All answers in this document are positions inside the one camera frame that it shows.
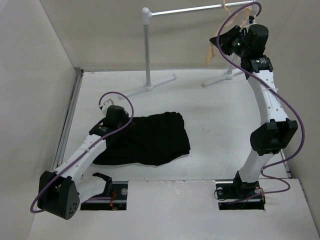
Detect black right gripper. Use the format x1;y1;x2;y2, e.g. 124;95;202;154
210;25;250;59

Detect beige plastic hanger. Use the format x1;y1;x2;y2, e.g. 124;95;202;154
204;0;255;65

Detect black trousers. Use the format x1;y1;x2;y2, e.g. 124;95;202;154
93;112;191;166

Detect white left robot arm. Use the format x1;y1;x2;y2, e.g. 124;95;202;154
30;105;133;220

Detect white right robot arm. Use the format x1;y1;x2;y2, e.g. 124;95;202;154
209;24;298;199

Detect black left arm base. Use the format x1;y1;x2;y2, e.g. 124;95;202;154
80;181;129;211

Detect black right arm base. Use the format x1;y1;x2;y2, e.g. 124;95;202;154
214;181;266;211

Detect white clothes rack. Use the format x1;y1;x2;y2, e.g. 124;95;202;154
123;0;259;97

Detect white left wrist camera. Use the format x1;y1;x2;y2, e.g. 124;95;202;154
99;98;115;111

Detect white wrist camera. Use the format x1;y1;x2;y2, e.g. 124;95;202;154
99;98;115;111
248;14;258;25

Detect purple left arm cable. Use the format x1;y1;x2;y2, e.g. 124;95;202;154
29;91;135;214

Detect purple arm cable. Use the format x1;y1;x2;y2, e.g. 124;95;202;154
29;91;135;214
215;1;306;198

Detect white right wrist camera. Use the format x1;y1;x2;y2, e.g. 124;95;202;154
248;14;258;25

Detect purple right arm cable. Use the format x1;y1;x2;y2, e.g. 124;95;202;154
215;1;306;198

